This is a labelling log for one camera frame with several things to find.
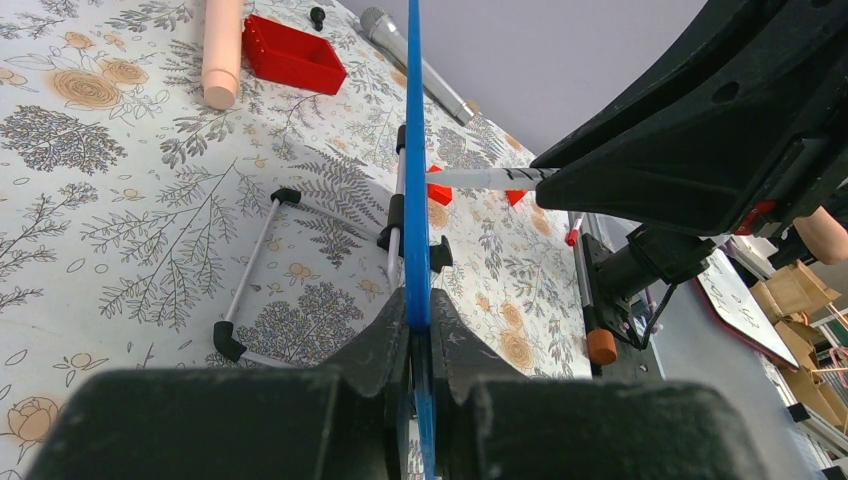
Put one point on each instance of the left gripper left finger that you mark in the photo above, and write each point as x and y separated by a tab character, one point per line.
120	424

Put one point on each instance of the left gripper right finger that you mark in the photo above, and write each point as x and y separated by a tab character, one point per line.
492	422

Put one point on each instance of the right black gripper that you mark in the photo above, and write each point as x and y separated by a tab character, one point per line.
739	127

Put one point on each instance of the red-capped marker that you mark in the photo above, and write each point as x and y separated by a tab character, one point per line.
574	232

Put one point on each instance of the blue-capped marker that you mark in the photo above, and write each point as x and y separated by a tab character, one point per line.
502	179

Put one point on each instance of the blue-framed whiteboard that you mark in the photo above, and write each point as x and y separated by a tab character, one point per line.
417	232

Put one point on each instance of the person forearm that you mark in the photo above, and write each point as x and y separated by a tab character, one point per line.
823	236

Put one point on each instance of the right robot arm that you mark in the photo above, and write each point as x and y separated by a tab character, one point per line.
656	265

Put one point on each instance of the brown cork cylinder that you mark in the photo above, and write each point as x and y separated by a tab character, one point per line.
601	347

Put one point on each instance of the cardboard boxes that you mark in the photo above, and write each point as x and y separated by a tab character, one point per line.
789	298

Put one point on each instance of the red wedge block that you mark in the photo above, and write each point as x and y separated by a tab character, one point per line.
515	196

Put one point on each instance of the red cube block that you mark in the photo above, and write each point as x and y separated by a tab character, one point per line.
440	194

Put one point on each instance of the silver grey microphone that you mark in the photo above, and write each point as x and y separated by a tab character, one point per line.
381	29

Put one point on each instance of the red rectangular tray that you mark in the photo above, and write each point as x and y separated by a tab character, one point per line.
284	55

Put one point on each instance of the small black knob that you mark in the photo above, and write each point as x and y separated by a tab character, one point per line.
317	16

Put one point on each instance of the pink plastic cylinder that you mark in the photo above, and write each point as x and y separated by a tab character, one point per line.
221	55

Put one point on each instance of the background whiteboard red frame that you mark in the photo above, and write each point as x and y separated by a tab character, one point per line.
738	312

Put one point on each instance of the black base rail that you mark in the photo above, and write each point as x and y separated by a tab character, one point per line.
603	309

